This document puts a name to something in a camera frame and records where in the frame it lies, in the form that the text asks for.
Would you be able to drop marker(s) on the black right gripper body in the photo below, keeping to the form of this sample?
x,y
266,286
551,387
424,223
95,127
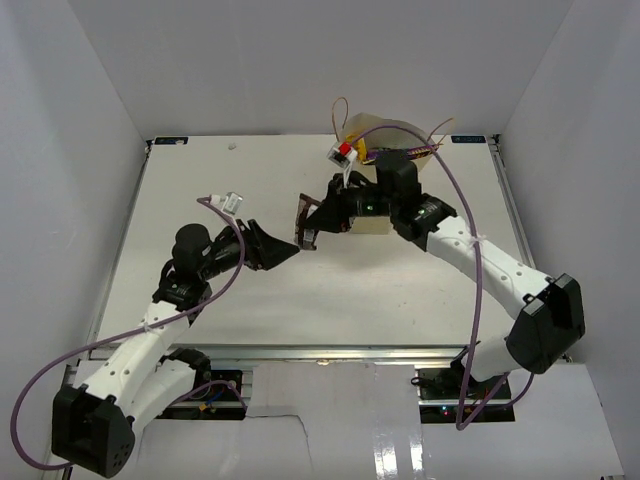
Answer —
x,y
368,201

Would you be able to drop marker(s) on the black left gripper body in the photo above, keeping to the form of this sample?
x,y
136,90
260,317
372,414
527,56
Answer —
x,y
227,252

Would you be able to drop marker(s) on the brown chocolate bar wrapper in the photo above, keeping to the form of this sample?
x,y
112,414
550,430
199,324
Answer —
x,y
305,237

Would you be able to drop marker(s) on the dark purple nut snack bag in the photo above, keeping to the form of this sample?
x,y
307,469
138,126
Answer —
x,y
370,156

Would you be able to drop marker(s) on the yellow M&M's packet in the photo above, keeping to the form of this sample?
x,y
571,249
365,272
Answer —
x,y
359,145

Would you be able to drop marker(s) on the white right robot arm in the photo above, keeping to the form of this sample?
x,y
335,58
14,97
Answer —
x,y
547,311

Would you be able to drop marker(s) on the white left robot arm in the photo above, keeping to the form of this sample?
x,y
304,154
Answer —
x,y
96,424

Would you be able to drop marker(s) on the beige paper bag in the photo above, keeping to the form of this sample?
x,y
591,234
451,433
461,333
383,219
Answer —
x,y
400,136

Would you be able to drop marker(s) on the right blue table label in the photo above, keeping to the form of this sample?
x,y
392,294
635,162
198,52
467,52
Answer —
x,y
468,139

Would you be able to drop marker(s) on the blue table label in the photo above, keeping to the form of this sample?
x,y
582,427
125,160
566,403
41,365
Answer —
x,y
170,140
468,139

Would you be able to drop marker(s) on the left blue table label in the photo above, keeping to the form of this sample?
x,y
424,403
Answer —
x,y
170,140

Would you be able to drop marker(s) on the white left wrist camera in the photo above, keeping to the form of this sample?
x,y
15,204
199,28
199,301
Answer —
x,y
228,203

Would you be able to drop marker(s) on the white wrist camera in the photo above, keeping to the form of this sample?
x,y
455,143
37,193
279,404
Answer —
x,y
344,155
228,203

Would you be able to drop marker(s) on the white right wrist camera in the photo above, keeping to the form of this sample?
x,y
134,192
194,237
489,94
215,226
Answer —
x,y
344,155

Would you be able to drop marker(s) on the aluminium front rail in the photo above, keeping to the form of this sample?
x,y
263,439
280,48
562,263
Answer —
x,y
236,356

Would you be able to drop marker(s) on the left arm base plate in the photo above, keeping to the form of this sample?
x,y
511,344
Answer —
x,y
222,386

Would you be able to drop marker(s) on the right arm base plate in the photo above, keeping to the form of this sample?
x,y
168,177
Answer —
x,y
438,397

